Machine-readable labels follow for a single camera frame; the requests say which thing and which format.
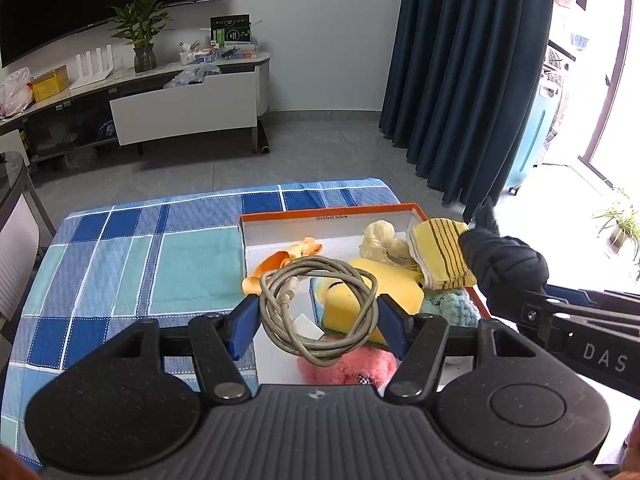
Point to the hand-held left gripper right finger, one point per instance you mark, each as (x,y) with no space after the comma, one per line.
(392,322)

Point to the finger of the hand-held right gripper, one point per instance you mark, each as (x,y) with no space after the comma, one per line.
(562,292)
(575,316)

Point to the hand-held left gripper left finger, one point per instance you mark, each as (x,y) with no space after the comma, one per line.
(245,322)

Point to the yellow green sponge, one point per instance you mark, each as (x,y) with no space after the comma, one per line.
(395,280)

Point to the light blue knitted scrunchie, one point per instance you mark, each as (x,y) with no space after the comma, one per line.
(445,302)

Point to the white face mask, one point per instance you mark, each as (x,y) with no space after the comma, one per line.
(306,327)

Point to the black cloth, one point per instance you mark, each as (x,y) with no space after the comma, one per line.
(505,265)

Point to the orange cloth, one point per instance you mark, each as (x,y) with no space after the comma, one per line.
(272,262)

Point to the pink fluffy plush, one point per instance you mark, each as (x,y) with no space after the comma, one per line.
(340,367)

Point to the colourful tissue pack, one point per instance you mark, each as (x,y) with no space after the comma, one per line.
(320,295)

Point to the yellow striped socks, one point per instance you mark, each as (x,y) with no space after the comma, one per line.
(440,250)

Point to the orange cardboard box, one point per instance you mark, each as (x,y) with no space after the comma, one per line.
(300,230)

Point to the potted spider plant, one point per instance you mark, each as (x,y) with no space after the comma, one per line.
(622,220)

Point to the blue checked tablecloth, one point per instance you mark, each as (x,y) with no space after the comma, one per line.
(125,270)

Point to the light blue suitcase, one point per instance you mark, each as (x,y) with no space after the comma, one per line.
(532,130)

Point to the white cabinet drawer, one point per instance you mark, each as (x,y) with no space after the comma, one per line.
(185,110)

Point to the white ribbed drawer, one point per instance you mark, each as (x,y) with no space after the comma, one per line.
(17,250)

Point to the dark blue curtain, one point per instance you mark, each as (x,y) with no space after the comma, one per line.
(465,70)

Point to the grey plastic bag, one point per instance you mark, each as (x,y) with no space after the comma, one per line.
(192,76)

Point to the white television cabinet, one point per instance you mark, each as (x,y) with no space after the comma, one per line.
(145,77)

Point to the clear organiser with small items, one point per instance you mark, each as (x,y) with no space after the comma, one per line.
(225,54)

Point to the dark round side table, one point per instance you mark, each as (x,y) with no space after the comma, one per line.
(10,170)

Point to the green plant in glass vase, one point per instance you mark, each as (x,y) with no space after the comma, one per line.
(144,57)

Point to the white router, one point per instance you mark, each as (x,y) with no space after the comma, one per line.
(92,72)

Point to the green black box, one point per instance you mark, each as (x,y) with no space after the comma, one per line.
(230,30)

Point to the yellow box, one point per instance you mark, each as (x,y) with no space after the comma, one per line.
(50,85)

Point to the white plastic bag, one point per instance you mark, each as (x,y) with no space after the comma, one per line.
(15,92)

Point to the black television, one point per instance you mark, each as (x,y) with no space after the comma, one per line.
(75,0)

